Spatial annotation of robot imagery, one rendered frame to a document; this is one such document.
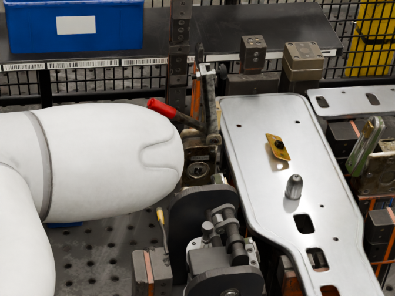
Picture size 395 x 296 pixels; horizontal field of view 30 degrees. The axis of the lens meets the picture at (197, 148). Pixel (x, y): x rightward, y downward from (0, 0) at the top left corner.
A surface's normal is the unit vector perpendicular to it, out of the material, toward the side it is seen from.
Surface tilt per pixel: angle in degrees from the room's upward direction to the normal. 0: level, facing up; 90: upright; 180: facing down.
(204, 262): 0
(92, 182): 71
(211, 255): 0
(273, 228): 0
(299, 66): 89
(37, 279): 41
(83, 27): 90
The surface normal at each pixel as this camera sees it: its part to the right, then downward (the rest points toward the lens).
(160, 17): 0.06, -0.75
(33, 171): 0.65, 0.01
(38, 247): 0.58, -0.77
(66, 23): 0.15, 0.65
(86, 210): 0.37, 0.74
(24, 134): 0.41, -0.66
